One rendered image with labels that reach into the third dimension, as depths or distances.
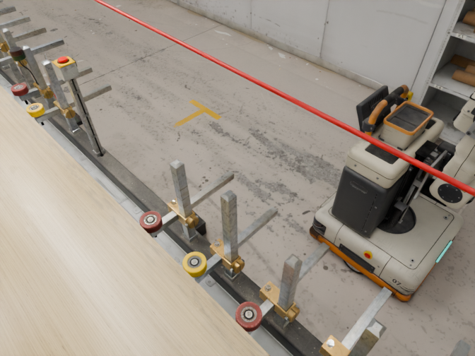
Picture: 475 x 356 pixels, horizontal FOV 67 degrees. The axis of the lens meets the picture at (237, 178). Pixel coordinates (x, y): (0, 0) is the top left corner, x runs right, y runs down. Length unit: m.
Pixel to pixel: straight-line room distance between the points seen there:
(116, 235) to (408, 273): 1.45
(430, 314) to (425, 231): 0.45
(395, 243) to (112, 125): 2.45
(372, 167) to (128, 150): 1.99
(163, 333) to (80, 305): 0.28
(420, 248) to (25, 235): 1.87
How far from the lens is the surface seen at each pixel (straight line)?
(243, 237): 1.37
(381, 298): 1.33
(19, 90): 2.29
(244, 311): 1.14
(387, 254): 2.11
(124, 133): 3.26
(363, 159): 1.77
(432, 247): 2.24
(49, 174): 1.67
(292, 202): 2.56
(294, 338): 1.34
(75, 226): 1.43
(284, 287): 1.11
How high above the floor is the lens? 1.95
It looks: 46 degrees down
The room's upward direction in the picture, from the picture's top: 1 degrees counter-clockwise
